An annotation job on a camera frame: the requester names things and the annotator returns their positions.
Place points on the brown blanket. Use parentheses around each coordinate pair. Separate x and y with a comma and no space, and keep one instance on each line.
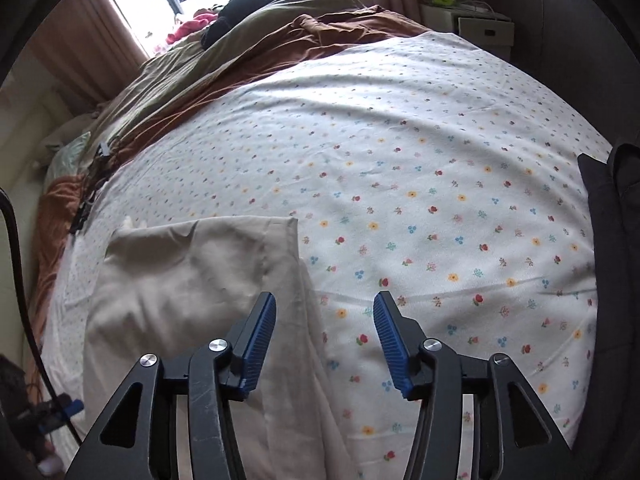
(260,60)

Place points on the white storage box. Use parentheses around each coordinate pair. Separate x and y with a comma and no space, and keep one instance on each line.
(487,35)

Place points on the window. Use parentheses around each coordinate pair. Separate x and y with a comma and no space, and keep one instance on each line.
(150,5)

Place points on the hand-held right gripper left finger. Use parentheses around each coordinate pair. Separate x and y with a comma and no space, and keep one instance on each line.
(260,340)

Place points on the red cloth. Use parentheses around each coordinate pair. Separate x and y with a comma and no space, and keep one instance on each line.
(187,27)

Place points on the white floral bed sheet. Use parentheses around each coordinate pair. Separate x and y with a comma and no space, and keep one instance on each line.
(425,185)

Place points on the white nightstand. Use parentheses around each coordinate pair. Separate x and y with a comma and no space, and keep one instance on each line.
(440,20)

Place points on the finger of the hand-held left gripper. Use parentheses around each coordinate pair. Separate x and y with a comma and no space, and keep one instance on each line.
(74,406)

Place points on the black clothes pile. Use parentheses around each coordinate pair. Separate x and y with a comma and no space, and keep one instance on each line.
(245,5)

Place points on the beige pants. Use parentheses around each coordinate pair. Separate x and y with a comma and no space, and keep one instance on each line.
(190,280)

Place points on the dark grey cloth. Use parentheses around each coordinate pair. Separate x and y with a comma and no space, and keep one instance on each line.
(617,270)

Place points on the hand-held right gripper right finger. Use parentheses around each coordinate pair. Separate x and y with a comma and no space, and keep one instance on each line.
(390,345)

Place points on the olive beige duvet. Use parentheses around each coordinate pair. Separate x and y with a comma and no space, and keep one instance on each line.
(200,55)

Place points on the light green pillow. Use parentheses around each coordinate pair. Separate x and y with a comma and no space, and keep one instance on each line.
(70,157)

